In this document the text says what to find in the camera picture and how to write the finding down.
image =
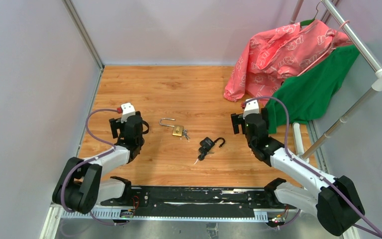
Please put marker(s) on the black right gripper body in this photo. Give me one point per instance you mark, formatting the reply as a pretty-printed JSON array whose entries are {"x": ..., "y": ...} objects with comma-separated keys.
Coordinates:
[{"x": 251, "y": 142}]

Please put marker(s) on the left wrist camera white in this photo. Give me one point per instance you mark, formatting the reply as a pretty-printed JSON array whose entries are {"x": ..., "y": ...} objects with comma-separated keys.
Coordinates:
[{"x": 126, "y": 110}]

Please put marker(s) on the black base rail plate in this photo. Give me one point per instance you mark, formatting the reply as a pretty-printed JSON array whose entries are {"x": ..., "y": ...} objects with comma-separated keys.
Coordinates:
[{"x": 163, "y": 203}]

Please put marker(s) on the black-headed key bunch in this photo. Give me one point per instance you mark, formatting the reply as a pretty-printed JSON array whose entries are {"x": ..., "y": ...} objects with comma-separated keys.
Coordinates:
[{"x": 202, "y": 154}]

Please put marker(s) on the aluminium corner frame post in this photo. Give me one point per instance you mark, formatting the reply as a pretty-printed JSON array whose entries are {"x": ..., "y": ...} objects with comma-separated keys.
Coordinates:
[{"x": 69, "y": 5}]

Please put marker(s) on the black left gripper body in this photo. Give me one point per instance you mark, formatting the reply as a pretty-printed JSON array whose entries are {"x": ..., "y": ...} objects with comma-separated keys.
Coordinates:
[{"x": 122, "y": 129}]

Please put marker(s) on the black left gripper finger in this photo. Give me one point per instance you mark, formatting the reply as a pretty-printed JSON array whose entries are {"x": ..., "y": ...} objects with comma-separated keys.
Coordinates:
[
  {"x": 115, "y": 126},
  {"x": 145, "y": 127}
]

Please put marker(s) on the black padlock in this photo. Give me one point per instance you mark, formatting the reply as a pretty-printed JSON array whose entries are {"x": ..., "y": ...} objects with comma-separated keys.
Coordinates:
[{"x": 207, "y": 144}]

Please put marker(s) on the pink patterned garment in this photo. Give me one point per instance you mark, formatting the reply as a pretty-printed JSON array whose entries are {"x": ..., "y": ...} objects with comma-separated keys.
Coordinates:
[{"x": 270, "y": 57}]

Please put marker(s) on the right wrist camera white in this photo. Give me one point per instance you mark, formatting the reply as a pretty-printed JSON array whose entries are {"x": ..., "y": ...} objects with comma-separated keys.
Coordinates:
[{"x": 250, "y": 106}]

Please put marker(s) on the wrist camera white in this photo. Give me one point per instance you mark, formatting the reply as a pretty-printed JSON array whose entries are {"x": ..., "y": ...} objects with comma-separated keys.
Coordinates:
[
  {"x": 126, "y": 110},
  {"x": 250, "y": 106}
]

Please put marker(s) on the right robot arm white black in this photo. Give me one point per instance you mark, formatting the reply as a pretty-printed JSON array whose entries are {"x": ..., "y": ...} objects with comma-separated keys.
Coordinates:
[{"x": 333, "y": 200}]

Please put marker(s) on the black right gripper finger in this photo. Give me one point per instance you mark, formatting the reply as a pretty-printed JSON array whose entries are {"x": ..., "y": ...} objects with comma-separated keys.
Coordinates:
[
  {"x": 264, "y": 128},
  {"x": 237, "y": 123}
]

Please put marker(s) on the green garment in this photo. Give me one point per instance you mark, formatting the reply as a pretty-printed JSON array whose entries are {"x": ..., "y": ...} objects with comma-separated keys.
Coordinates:
[{"x": 307, "y": 97}]

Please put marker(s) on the metal clothes rack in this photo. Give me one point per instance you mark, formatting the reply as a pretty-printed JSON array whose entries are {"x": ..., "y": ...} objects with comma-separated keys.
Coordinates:
[{"x": 355, "y": 148}]

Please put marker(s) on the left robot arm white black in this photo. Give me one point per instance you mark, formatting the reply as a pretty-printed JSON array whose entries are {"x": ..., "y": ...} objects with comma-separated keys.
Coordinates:
[{"x": 105, "y": 165}]

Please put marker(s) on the brass padlock steel shackle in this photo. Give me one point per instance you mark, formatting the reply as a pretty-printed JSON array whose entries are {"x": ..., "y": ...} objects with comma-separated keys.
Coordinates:
[{"x": 177, "y": 130}]

